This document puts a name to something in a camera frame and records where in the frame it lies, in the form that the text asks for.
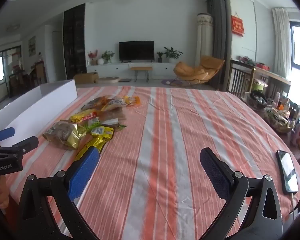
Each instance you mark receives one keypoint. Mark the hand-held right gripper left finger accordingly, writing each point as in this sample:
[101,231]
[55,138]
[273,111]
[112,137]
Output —
[83,172]

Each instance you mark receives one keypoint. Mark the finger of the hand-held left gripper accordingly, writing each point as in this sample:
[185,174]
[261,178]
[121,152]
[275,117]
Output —
[5,133]
[27,143]

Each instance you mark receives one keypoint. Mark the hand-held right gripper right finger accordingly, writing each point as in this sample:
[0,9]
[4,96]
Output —
[216,172]

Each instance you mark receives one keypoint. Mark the white cardboard box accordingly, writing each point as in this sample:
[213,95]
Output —
[27,105]

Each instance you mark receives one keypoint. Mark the yellow foil snack packet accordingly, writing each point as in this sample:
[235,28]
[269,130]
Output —
[92,143]

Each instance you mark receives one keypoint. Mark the bread packet gold foil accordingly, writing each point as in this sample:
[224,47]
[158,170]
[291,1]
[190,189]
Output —
[60,132]

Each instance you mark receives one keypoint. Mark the yellow snack packet blue label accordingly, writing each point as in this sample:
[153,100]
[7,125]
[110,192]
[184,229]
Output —
[102,132]

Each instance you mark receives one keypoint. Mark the red cloth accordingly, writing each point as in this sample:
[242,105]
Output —
[10,212]

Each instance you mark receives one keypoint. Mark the long yellow snack packet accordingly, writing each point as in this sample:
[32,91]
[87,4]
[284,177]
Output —
[83,117]

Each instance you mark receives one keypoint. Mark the small green snack packet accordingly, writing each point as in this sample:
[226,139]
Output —
[120,127]

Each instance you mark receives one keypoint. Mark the orange striped tablecloth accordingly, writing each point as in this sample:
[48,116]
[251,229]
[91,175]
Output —
[165,142]

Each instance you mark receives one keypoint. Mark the black smartphone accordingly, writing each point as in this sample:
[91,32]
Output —
[287,170]

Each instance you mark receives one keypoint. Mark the dark basket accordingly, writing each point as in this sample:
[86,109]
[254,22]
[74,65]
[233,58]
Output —
[257,100]

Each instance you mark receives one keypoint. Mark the brown cardboard box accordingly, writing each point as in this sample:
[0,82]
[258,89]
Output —
[86,78]

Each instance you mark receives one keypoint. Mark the cluttered side table items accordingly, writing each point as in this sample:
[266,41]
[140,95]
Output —
[298,132]

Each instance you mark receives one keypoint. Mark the beige pet bed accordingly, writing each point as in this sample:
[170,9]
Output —
[107,80]

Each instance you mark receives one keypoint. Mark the dark wooden chair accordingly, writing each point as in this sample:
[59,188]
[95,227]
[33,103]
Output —
[240,80]

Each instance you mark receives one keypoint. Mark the green pot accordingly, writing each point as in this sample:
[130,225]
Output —
[258,86]

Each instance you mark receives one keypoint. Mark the orange lounge chair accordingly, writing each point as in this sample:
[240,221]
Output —
[197,73]

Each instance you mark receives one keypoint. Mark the purple floor rug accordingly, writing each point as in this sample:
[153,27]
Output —
[168,82]

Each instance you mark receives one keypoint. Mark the white television cabinet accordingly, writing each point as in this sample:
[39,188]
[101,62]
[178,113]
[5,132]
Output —
[107,68]

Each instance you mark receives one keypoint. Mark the red flower plant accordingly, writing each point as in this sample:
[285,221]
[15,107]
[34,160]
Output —
[92,55]

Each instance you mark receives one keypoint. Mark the round white vase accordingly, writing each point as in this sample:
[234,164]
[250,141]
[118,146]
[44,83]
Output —
[100,61]

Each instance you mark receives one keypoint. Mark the tall black display cabinet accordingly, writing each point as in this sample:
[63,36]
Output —
[75,42]

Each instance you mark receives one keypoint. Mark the small wooden bench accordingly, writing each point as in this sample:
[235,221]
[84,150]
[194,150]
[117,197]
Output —
[141,68]

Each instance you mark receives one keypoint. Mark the green potted plant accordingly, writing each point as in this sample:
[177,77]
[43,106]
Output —
[108,55]

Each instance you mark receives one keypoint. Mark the large plant white pot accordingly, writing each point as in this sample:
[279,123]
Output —
[172,53]

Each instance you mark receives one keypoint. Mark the small dark potted plant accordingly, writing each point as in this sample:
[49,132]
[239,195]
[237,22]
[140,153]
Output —
[159,56]

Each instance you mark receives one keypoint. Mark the black television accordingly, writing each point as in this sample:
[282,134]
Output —
[136,51]

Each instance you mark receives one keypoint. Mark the covered standing air conditioner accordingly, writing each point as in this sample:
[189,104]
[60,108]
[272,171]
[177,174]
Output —
[203,37]

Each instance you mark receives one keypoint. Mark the grey curtain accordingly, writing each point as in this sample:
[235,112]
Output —
[218,30]

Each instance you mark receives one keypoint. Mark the white curtain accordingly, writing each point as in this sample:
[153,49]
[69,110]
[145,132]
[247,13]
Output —
[281,42]

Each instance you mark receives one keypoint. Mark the framed wall picture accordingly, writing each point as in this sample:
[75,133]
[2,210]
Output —
[31,45]

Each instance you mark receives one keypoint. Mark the red wall hanging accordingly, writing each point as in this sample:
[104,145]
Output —
[237,26]

